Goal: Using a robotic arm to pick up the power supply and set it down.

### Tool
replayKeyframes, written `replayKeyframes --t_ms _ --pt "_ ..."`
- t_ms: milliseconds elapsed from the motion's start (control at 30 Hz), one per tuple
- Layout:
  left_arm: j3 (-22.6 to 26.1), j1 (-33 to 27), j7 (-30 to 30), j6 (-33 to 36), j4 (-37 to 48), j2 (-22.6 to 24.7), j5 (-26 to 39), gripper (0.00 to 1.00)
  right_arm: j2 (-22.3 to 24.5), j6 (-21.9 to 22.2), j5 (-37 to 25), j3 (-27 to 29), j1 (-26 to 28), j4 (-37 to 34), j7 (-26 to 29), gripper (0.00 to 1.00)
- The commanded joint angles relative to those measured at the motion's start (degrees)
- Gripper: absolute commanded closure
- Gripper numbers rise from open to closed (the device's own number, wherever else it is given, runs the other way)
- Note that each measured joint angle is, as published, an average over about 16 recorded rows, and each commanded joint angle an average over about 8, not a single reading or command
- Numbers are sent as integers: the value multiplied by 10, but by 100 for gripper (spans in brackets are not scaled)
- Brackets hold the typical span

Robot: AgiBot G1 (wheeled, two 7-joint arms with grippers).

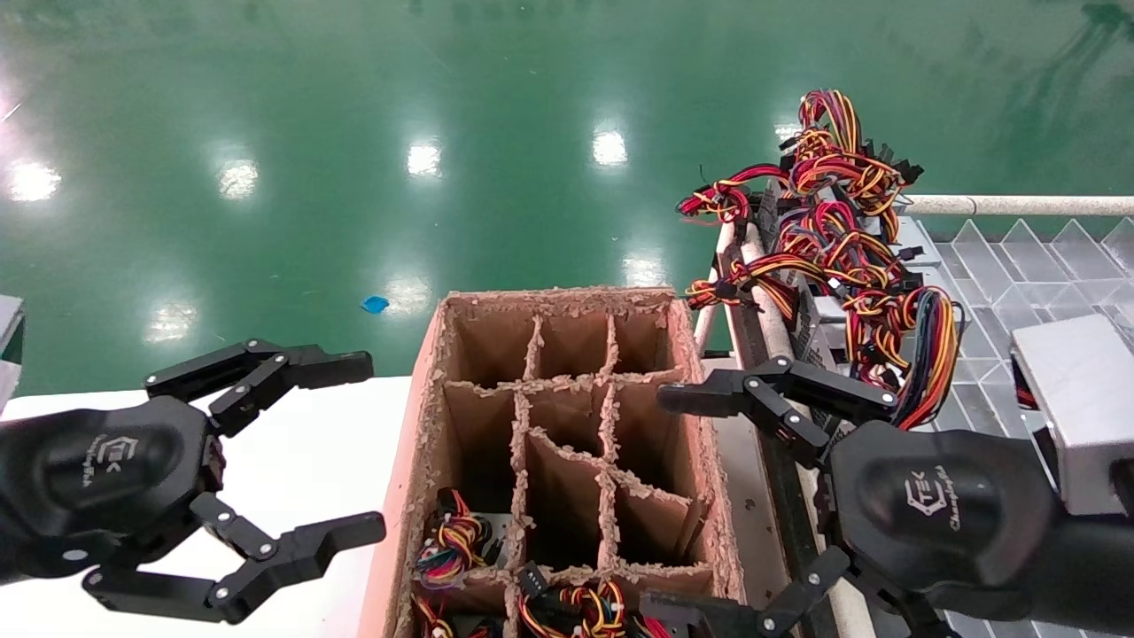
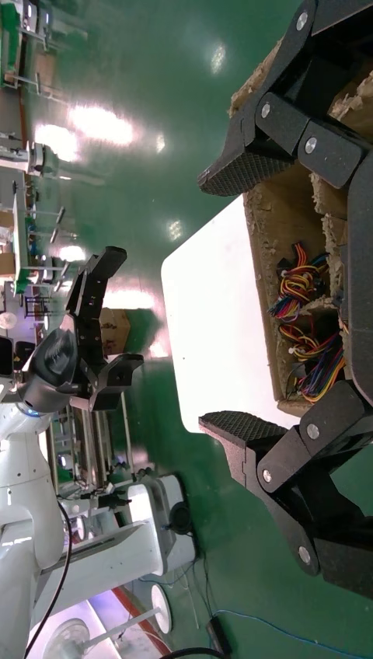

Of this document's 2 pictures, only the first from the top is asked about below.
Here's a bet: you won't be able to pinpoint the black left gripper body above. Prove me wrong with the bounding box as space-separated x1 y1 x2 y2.
0 396 225 586

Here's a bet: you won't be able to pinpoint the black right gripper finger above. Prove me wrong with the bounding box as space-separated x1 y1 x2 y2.
657 356 897 466
638 545 953 638

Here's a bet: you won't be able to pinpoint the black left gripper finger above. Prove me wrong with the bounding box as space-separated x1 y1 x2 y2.
144 338 375 437
82 492 387 626

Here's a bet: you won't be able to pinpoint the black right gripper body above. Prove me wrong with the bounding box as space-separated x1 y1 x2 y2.
824 421 1061 621

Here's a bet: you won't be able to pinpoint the silver power supply with cables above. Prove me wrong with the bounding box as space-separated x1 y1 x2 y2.
685 253 905 324
412 595 506 638
416 487 510 587
678 162 803 224
780 199 940 293
517 563 679 638
778 89 927 222

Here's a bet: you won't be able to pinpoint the short white rack pipe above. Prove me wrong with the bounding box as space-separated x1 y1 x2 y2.
693 222 738 357

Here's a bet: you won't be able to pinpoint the grey metal box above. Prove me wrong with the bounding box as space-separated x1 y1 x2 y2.
1010 313 1134 517
0 295 26 410

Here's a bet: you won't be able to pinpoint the brown cardboard box with dividers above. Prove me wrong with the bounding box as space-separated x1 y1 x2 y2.
359 285 747 638

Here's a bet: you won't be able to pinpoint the clear plastic divider tray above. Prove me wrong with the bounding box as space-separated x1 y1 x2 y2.
908 215 1134 638

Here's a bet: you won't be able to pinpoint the long white rack pipe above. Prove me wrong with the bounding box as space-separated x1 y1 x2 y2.
899 195 1134 217

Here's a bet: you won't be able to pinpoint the black rack rail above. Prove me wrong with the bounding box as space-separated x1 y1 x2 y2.
719 253 829 638

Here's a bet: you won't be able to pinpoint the power supply blue orange cables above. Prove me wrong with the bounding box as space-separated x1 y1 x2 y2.
833 285 965 432

